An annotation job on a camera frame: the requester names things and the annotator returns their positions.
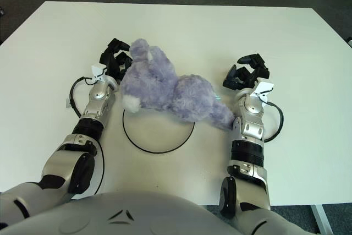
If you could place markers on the white plate with black rim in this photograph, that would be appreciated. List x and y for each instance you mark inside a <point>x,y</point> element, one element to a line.
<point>158,136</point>

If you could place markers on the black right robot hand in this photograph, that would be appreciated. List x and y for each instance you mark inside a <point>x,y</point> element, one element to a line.
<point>250,76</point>

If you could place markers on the grey robot torso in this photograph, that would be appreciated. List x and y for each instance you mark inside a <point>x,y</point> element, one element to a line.
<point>123,213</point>

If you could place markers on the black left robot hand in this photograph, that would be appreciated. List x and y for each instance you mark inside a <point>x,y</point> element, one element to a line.
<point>112,61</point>

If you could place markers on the purple plush doll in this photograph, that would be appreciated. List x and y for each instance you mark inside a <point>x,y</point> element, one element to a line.
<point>170,92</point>

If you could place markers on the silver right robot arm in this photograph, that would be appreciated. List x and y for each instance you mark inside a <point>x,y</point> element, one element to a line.
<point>247,141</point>

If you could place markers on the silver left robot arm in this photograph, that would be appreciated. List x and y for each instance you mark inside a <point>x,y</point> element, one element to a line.
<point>88,114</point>

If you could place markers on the white table leg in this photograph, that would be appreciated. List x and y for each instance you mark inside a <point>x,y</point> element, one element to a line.
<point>319,219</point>

